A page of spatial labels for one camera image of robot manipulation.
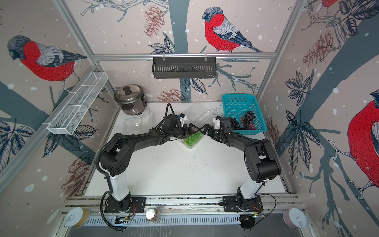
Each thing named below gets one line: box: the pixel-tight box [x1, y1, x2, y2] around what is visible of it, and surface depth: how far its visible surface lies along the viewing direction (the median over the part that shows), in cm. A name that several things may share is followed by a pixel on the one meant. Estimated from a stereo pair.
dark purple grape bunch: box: [240, 110, 257, 131], surface depth 103 cm
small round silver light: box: [145, 207, 159, 221], surface depth 64 cm
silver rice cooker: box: [113, 83, 148, 116], surface depth 106 cm
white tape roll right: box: [282, 207, 308, 230], surface depth 67 cm
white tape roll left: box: [64, 206, 91, 228], surface depth 68 cm
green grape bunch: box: [184, 132, 203, 147], surface depth 94 cm
